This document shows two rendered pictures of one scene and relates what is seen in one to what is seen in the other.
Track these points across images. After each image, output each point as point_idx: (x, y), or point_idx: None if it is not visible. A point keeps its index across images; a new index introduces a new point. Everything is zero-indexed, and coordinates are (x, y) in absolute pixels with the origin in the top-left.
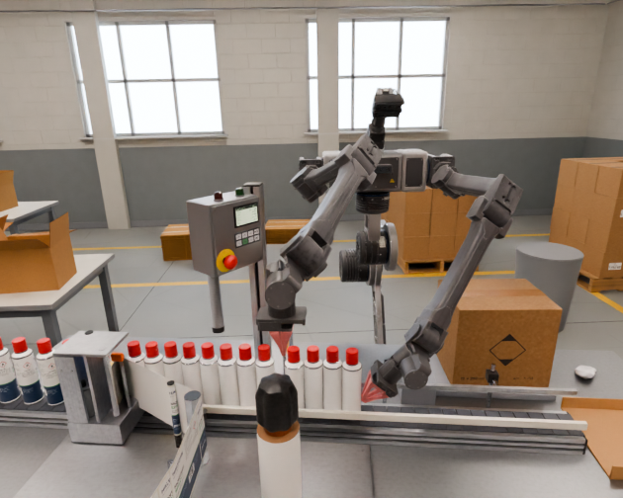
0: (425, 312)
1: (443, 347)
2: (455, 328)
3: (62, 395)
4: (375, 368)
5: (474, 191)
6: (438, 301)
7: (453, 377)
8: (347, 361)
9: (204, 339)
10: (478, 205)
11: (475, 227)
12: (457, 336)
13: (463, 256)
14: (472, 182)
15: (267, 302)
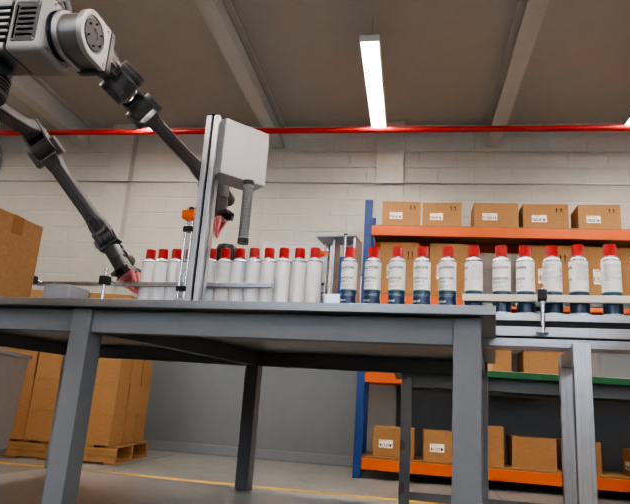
0: (106, 221)
1: (8, 275)
2: (36, 246)
3: (360, 278)
4: (131, 266)
5: (21, 122)
6: (99, 213)
7: (30, 294)
8: (155, 258)
9: (246, 301)
10: (59, 143)
11: (62, 160)
12: (38, 252)
13: (76, 181)
14: (13, 111)
15: (233, 203)
